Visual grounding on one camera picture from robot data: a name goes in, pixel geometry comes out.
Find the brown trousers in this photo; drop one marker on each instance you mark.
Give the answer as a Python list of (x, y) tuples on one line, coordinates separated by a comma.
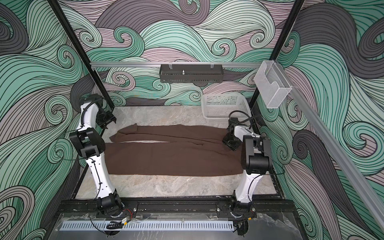
[(177, 150)]

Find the aluminium rail back wall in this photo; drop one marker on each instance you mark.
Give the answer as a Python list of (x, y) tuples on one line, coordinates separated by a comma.
[(136, 64)]

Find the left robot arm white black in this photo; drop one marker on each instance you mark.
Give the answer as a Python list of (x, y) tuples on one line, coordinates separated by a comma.
[(90, 146)]

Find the aluminium rail wall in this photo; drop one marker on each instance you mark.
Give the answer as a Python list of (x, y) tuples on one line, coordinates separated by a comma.
[(136, 64), (365, 191)]

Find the clear acrylic wall holder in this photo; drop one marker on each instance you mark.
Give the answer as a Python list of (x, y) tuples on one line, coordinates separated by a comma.
[(273, 83)]

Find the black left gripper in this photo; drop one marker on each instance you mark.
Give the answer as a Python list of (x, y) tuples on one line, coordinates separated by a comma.
[(110, 118)]

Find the white slotted cable duct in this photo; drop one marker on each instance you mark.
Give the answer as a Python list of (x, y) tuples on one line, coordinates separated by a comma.
[(150, 226)]

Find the black frame post right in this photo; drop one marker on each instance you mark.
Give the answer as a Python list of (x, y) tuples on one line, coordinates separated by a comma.
[(283, 38)]

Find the black frame post left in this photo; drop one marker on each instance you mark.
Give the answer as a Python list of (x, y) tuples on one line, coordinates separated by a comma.
[(55, 6)]

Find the white plastic laundry basket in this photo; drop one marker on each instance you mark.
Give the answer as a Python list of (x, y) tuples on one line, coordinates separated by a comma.
[(217, 107)]

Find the aluminium rail right wall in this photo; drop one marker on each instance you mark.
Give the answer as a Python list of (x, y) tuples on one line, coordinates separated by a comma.
[(365, 191)]

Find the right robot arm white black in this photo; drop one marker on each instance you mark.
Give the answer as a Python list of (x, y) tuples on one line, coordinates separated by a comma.
[(255, 161)]

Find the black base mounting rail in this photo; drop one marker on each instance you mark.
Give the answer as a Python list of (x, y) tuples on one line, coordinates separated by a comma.
[(221, 207)]

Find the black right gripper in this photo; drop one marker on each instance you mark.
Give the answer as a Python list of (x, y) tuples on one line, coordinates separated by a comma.
[(233, 147)]

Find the black perforated metal tray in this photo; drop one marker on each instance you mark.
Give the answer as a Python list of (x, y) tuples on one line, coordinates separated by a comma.
[(201, 74)]

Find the black frame post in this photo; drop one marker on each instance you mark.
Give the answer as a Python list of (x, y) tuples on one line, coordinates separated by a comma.
[(283, 38), (55, 6)]

